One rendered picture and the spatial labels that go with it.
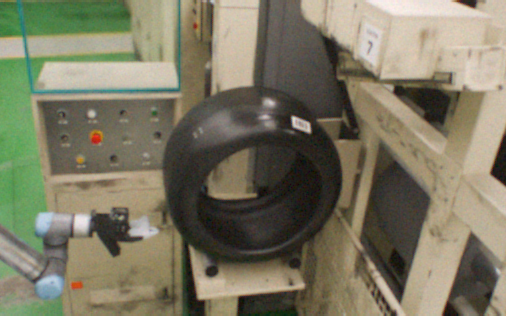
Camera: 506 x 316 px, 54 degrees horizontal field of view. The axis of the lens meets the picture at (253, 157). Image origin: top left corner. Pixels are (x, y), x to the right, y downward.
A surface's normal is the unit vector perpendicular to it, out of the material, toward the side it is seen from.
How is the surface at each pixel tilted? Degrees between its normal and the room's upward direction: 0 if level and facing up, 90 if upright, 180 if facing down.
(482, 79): 72
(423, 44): 90
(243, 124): 44
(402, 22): 90
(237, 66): 90
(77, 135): 90
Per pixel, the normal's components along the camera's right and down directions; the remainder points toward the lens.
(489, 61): 0.22, 0.19
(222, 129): -0.15, -0.23
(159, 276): 0.22, 0.48
